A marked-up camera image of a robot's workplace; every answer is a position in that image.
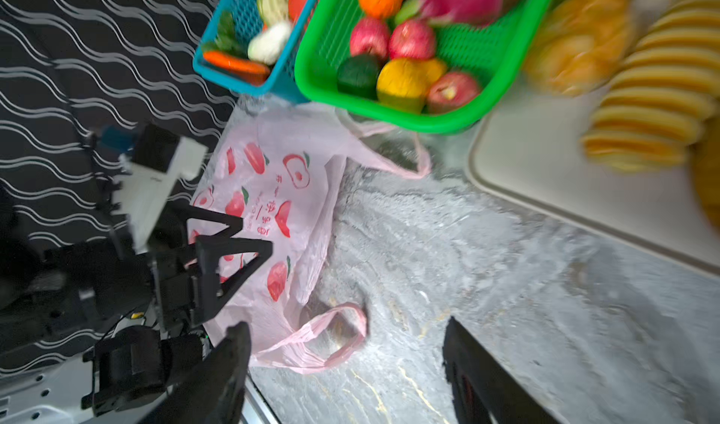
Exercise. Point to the orange carrot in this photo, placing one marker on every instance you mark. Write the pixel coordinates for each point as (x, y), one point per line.
(233, 64)

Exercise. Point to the pink peach plastic bag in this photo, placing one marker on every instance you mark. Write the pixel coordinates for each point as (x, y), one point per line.
(280, 172)

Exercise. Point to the yellow pear fruit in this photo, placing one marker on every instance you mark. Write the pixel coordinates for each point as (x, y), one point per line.
(404, 83)

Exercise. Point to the striped long bread front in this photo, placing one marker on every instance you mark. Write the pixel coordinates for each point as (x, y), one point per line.
(667, 89)

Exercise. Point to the teal plastic basket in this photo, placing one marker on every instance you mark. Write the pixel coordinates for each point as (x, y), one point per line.
(233, 25)

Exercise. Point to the dark green avocado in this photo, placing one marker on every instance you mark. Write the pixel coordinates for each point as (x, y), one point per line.
(358, 76)

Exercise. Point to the large round crusty bread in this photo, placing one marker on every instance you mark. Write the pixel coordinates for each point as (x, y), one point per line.
(705, 176)

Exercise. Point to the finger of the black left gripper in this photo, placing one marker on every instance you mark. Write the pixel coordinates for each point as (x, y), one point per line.
(210, 294)
(182, 216)

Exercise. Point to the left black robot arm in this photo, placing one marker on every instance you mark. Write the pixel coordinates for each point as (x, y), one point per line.
(77, 287)

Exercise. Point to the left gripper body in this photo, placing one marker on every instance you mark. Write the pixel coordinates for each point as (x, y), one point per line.
(176, 263)

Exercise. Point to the green plastic basket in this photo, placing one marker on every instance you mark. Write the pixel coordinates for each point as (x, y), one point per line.
(492, 55)

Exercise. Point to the braided golden bread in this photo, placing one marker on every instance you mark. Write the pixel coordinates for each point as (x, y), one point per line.
(580, 45)

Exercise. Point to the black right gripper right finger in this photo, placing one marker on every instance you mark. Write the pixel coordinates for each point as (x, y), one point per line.
(483, 391)

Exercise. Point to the small red apple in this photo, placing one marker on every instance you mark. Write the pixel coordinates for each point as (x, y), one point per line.
(451, 92)

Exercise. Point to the white bread tray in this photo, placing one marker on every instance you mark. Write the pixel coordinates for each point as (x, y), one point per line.
(527, 151)

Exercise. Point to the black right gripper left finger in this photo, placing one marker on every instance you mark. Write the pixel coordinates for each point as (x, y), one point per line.
(214, 391)

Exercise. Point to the white radish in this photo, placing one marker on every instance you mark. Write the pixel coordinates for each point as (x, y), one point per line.
(267, 46)

